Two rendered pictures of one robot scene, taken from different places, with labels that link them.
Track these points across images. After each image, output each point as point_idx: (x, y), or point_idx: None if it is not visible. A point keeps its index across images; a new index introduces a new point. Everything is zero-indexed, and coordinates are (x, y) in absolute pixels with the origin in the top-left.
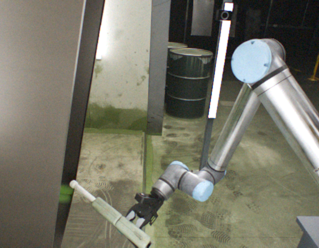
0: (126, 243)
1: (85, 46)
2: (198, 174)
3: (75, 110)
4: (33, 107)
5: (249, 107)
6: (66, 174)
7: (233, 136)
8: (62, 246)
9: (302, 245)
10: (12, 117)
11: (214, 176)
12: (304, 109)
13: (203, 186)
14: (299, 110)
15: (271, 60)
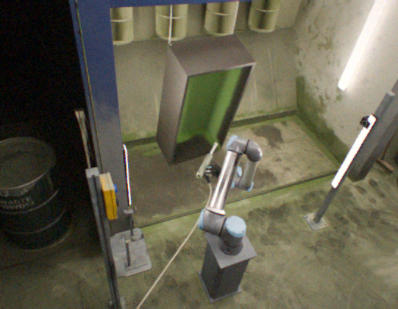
0: (229, 193)
1: (237, 97)
2: (235, 176)
3: (229, 118)
4: (175, 113)
5: (246, 163)
6: (221, 139)
7: (244, 171)
8: None
9: None
10: (173, 112)
11: (239, 184)
12: (224, 166)
13: None
14: (224, 165)
15: (229, 145)
